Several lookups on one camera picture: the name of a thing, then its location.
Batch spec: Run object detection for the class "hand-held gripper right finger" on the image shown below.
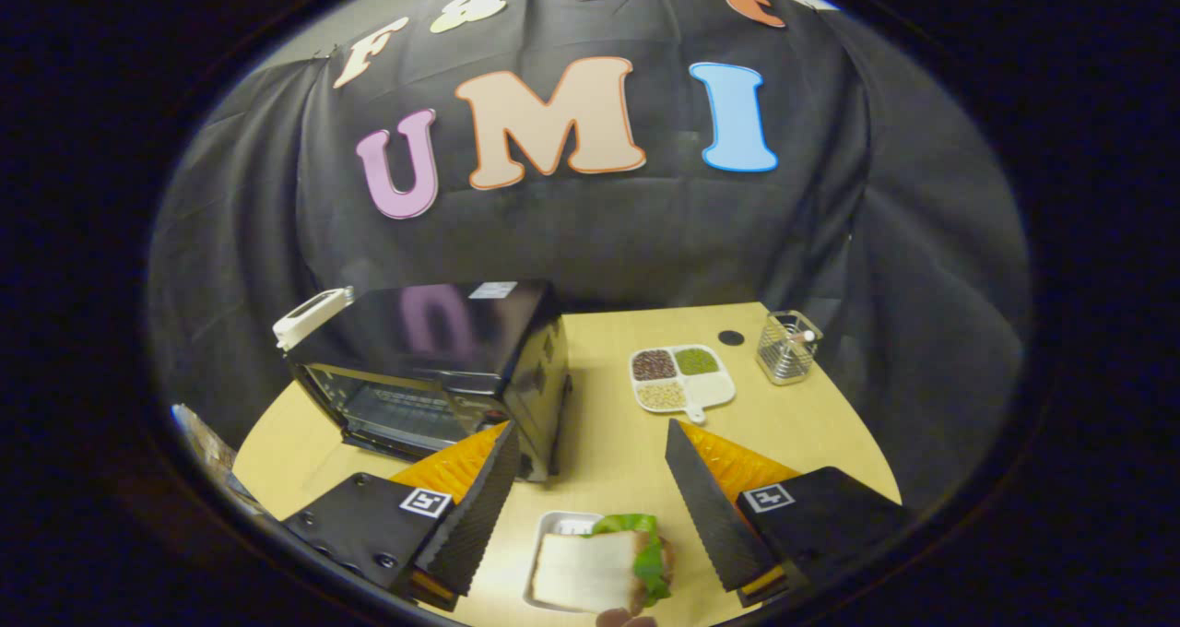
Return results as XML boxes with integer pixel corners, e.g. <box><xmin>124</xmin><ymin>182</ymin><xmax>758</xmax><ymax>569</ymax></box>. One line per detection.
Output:
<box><xmin>664</xmin><ymin>419</ymin><xmax>911</xmax><ymax>609</ymax></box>

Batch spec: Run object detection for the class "white rectangular tray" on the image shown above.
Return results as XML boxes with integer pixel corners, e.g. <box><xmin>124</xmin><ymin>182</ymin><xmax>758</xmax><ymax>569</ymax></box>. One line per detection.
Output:
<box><xmin>523</xmin><ymin>511</ymin><xmax>606</xmax><ymax>611</ymax></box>

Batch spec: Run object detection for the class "white plastic device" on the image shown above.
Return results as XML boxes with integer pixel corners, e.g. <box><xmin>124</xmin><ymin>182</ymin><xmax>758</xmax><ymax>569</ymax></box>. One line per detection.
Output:
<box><xmin>272</xmin><ymin>286</ymin><xmax>356</xmax><ymax>352</ymax></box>

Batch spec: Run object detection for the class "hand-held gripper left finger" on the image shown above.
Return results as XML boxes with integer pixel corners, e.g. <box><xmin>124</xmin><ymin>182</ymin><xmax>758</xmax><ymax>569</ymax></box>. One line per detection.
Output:
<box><xmin>281</xmin><ymin>420</ymin><xmax>523</xmax><ymax>613</ymax></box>

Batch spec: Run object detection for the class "black backdrop cloth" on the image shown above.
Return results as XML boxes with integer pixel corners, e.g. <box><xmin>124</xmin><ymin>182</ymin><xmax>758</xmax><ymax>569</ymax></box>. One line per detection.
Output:
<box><xmin>147</xmin><ymin>0</ymin><xmax>1032</xmax><ymax>510</ymax></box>

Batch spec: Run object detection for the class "metal mesh holder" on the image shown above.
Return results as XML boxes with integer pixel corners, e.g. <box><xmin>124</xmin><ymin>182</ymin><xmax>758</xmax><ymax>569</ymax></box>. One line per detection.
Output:
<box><xmin>755</xmin><ymin>310</ymin><xmax>824</xmax><ymax>387</ymax></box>

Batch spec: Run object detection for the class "white divided dish with beans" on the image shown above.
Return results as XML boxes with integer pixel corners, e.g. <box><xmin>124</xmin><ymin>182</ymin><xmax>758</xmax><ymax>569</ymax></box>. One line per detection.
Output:
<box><xmin>629</xmin><ymin>344</ymin><xmax>738</xmax><ymax>426</ymax></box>

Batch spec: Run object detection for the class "lettuce sandwich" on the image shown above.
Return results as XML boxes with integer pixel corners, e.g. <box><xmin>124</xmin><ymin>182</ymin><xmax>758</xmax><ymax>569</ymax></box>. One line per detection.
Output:
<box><xmin>532</xmin><ymin>514</ymin><xmax>677</xmax><ymax>616</ymax></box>

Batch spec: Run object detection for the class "black toaster oven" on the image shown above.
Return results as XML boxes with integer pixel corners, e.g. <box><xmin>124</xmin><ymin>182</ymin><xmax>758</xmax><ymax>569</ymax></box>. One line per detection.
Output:
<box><xmin>284</xmin><ymin>280</ymin><xmax>573</xmax><ymax>483</ymax></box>

